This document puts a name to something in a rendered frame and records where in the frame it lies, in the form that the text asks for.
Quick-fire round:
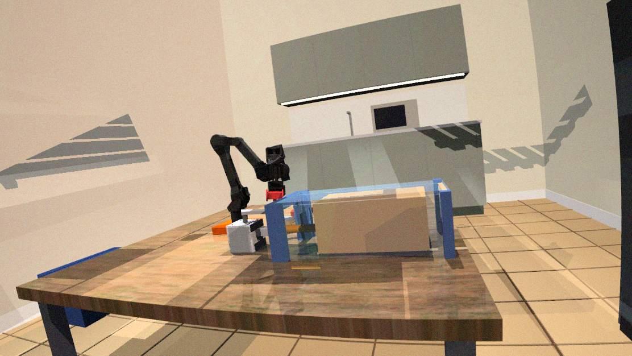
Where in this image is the clear panelled enclosure with blue frame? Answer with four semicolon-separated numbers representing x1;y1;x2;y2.
271;179;456;262

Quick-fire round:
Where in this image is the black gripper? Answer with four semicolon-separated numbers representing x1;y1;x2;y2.
265;146;287;196

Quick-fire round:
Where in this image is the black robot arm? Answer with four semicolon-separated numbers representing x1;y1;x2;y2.
210;134;272;223

